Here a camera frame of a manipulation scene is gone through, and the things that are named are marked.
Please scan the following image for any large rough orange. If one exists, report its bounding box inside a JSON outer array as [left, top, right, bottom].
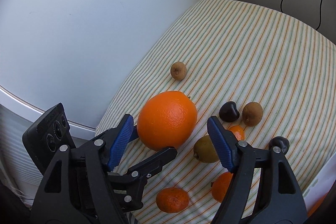
[[307, 193, 327, 217]]

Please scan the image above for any small brown kiwi far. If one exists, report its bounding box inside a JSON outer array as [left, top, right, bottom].
[[170, 61, 187, 81]]

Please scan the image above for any mandarin with stem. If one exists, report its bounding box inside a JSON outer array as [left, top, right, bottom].
[[211, 172, 233, 203]]

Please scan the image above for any dark plum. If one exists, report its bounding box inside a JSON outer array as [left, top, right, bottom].
[[268, 136, 290, 155], [219, 101, 240, 123]]

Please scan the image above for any tiny orange kumquat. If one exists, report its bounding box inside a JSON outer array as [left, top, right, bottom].
[[228, 125, 245, 141]]

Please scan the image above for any striped cloth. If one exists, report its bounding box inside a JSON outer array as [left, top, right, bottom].
[[96, 0, 335, 223]]

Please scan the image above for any dark plum left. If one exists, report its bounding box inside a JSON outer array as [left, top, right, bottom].
[[219, 101, 240, 123]]

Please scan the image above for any white refrigerator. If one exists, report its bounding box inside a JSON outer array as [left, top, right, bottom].
[[1, 0, 199, 139]]

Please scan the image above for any black camera box left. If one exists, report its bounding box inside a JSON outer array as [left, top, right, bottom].
[[22, 103, 76, 174]]

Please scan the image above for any green kiwi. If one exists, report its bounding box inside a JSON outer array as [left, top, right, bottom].
[[193, 135, 219, 163]]

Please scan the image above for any brown kiwi middle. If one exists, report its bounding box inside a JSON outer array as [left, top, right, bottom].
[[242, 102, 263, 127]]

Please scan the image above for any dark plum right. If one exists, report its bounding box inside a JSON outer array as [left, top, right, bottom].
[[268, 136, 290, 155]]

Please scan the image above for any floral white plate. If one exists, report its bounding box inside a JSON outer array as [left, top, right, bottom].
[[303, 153, 336, 211]]

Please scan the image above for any large smooth orange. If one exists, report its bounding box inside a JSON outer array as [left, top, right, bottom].
[[137, 91, 198, 151]]

